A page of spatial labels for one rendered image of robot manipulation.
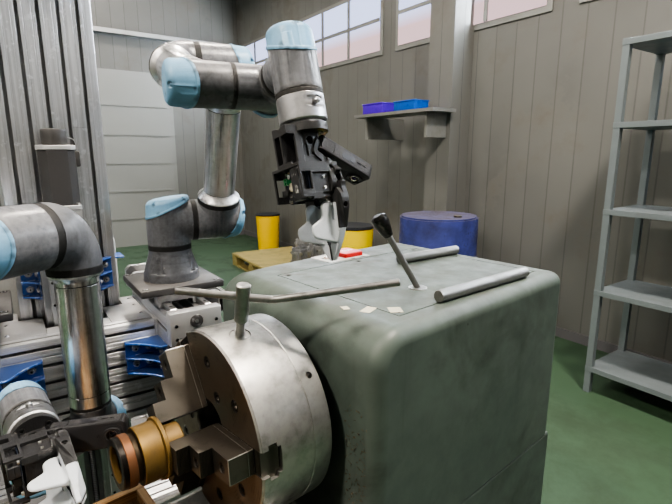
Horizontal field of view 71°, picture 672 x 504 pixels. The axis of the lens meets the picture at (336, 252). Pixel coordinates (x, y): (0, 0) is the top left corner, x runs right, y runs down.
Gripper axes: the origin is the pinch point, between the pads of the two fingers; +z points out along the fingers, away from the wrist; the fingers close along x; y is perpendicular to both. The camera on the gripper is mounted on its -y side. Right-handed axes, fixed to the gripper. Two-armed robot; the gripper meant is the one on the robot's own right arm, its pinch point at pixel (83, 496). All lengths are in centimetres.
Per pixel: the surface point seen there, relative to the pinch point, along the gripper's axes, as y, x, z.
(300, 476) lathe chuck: -25.9, -3.1, 12.1
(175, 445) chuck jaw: -11.9, 2.7, 1.3
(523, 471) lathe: -83, -26, 19
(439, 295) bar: -55, 19, 14
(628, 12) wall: -376, 140, -72
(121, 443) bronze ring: -5.7, 4.0, -2.2
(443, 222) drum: -300, -10, -163
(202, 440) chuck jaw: -15.3, 2.8, 2.9
